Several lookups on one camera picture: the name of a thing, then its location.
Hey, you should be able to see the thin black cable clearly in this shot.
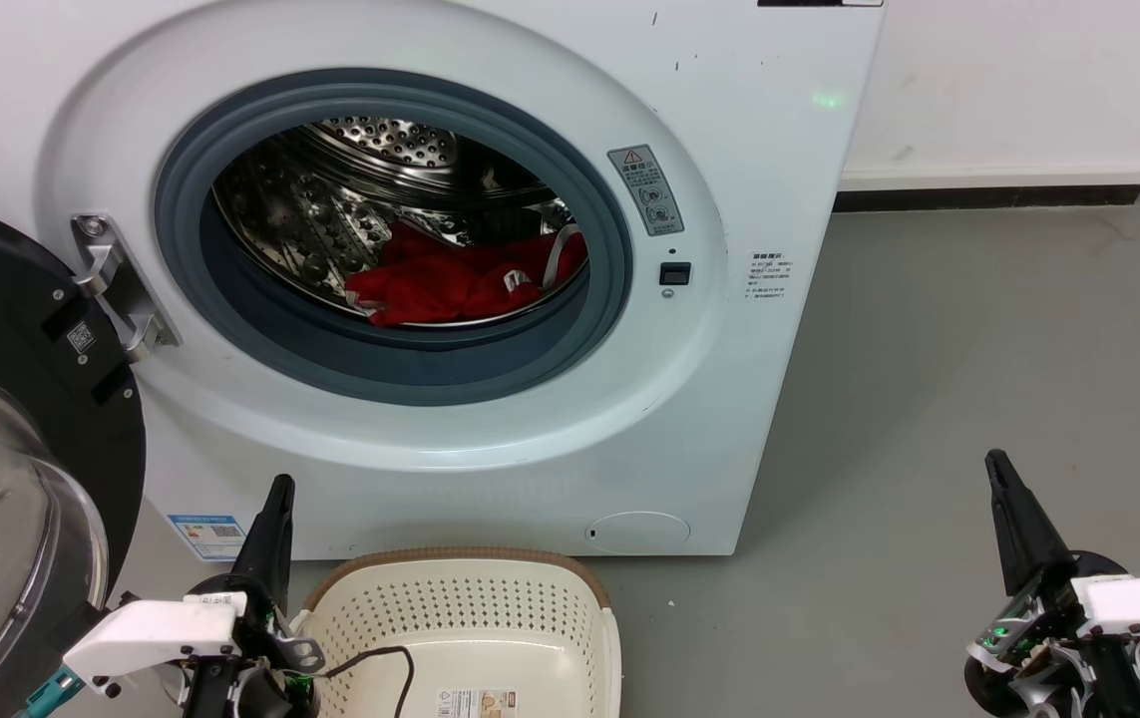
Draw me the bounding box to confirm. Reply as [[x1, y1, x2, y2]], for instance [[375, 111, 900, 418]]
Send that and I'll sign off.
[[314, 645, 417, 718]]

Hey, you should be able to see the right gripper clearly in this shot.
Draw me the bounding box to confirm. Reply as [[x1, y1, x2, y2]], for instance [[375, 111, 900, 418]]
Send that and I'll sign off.
[[962, 449, 1140, 718]]

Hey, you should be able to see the grey rubber door gasket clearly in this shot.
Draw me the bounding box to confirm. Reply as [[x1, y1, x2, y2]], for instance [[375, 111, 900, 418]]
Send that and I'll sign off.
[[153, 68, 634, 408]]

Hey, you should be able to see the round white filter cover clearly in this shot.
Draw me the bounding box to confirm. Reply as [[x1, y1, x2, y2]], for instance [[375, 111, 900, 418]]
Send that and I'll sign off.
[[584, 511, 693, 556]]

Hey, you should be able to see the metal door hinge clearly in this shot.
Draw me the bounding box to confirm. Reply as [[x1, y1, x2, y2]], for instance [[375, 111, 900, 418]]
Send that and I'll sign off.
[[71, 212, 183, 364]]

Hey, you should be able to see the teal clip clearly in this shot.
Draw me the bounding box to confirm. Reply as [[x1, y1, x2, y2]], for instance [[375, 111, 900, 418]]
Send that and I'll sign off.
[[15, 672, 85, 718]]

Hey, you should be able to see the blue energy label sticker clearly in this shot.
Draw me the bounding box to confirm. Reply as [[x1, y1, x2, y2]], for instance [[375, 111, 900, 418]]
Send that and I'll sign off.
[[168, 514, 248, 562]]

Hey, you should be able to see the stainless steel washing machine drum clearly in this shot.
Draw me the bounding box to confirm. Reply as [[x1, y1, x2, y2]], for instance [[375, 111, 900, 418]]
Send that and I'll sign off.
[[211, 116, 590, 329]]

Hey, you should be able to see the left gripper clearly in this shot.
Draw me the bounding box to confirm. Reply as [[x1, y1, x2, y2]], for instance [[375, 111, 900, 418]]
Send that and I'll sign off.
[[179, 474, 324, 718]]

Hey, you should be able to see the cream perforated laundry basket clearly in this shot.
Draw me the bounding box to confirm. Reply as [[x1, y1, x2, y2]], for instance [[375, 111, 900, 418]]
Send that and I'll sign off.
[[290, 545, 623, 718]]

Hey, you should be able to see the red garment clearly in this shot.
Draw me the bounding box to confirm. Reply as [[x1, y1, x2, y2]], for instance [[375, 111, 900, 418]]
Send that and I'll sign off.
[[345, 221, 589, 329]]

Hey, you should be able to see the small printed text sticker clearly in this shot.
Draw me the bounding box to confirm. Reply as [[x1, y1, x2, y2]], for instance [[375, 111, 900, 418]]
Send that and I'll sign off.
[[746, 250, 793, 303]]

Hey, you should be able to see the white front-load washing machine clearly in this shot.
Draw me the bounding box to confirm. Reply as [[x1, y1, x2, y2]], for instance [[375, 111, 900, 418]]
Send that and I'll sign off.
[[0, 0, 887, 561]]

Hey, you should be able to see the grey warning sticker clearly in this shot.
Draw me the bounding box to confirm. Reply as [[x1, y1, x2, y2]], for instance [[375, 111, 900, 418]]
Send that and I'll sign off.
[[607, 145, 686, 238]]

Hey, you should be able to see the white wall baseboard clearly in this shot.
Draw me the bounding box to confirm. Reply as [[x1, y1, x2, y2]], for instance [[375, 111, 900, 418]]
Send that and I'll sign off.
[[837, 158, 1140, 193]]

